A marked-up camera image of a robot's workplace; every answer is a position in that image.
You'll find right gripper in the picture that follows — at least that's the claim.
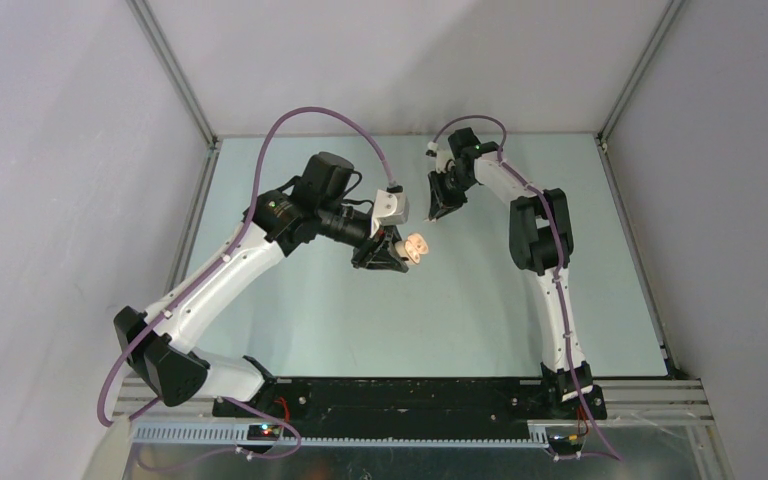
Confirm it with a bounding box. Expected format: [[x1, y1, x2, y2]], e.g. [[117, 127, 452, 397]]
[[428, 168, 475, 220]]

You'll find white earbud charging case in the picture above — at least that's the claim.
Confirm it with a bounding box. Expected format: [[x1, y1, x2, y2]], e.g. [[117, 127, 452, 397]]
[[393, 233, 430, 270]]

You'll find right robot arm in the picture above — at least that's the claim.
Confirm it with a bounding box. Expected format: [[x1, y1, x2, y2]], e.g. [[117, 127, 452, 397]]
[[425, 128, 593, 418]]

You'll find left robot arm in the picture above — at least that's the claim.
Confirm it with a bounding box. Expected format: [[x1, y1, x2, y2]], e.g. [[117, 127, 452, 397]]
[[113, 152, 429, 417]]

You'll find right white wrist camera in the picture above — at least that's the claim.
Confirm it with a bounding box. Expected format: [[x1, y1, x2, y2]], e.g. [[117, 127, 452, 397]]
[[425, 141, 454, 174]]

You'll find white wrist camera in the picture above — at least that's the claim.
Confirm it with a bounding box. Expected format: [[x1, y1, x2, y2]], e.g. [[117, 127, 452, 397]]
[[425, 141, 454, 174], [369, 189, 409, 237]]

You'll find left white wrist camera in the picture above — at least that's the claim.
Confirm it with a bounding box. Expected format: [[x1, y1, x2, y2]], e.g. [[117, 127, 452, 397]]
[[369, 189, 409, 237]]

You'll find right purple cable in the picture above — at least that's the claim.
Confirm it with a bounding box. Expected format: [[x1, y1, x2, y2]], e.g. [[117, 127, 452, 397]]
[[431, 115, 624, 462]]

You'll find purple cable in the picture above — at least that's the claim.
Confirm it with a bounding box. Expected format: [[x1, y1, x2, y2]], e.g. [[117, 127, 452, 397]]
[[431, 115, 624, 462], [96, 106, 399, 429]]

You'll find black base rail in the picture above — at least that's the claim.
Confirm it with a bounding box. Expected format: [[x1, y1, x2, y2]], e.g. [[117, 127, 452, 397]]
[[249, 377, 607, 441]]

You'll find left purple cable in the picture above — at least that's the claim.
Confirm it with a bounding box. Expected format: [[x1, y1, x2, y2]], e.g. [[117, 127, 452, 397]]
[[96, 106, 399, 429]]

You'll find aluminium frame rail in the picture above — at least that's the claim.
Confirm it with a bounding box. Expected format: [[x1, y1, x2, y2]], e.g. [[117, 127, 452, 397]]
[[112, 377, 714, 449]]

